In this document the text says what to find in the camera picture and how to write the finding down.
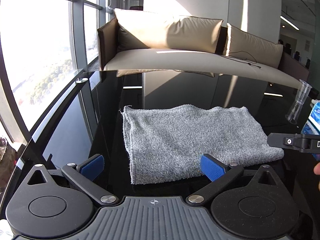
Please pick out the large beige sofa cushion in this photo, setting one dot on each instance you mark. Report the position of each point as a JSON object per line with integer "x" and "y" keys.
{"x": 162, "y": 32}

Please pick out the black office chair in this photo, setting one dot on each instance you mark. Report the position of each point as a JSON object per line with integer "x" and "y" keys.
{"x": 308, "y": 63}
{"x": 288, "y": 48}
{"x": 297, "y": 55}

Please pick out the grey terry towel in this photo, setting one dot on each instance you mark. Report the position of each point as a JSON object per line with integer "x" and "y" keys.
{"x": 187, "y": 140}

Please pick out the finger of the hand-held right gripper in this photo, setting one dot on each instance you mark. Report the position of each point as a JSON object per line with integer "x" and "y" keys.
{"x": 278, "y": 140}

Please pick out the blue white packet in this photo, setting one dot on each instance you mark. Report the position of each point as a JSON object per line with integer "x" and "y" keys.
{"x": 313, "y": 116}

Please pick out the person's right hand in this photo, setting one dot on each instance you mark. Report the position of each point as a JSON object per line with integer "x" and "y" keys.
{"x": 317, "y": 170}

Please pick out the round metal table fitting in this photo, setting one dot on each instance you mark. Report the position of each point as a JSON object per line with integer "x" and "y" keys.
{"x": 82, "y": 80}

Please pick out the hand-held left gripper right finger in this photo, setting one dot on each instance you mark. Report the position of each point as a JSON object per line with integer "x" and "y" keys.
{"x": 212, "y": 168}

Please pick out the ceiling light strip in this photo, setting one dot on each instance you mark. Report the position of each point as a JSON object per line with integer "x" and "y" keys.
{"x": 290, "y": 22}

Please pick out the clear plastic cup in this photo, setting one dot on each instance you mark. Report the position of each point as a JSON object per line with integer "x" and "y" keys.
{"x": 295, "y": 112}
{"x": 305, "y": 90}

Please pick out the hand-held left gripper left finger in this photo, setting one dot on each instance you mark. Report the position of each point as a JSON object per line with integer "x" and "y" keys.
{"x": 93, "y": 166}

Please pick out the brown fuzzy cloth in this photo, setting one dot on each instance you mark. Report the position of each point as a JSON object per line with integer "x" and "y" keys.
{"x": 3, "y": 155}

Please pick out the beige sofa with brown sides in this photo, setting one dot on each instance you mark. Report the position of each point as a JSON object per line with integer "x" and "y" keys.
{"x": 175, "y": 62}

